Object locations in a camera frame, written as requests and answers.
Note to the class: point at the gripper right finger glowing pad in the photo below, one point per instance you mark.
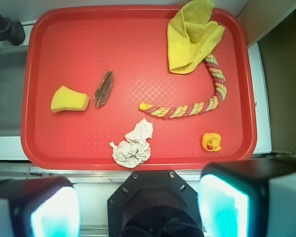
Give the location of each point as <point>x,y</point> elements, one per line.
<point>249,198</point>

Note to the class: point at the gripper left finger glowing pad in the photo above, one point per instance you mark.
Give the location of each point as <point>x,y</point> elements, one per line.
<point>46,207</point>

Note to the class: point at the yellow rubber duck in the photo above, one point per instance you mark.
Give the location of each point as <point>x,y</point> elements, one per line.
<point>211,142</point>

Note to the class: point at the crumpled white paper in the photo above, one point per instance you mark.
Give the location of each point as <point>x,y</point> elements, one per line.
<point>135,148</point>

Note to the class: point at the yellow sponge wedge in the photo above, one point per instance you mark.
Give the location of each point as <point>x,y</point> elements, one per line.
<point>65,99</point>

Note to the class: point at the brown bark piece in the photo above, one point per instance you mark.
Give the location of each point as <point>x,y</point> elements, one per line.
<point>103,90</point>

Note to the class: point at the red plastic tray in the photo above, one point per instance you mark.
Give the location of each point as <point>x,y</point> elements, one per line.
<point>74,47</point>

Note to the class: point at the metal sink basin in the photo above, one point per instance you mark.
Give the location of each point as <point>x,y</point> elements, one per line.
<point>12,76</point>

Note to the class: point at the yellow folded cloth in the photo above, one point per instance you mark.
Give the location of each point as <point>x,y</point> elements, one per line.
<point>192,36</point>

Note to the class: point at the black faucet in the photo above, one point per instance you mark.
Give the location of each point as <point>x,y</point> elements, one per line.
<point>11,31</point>

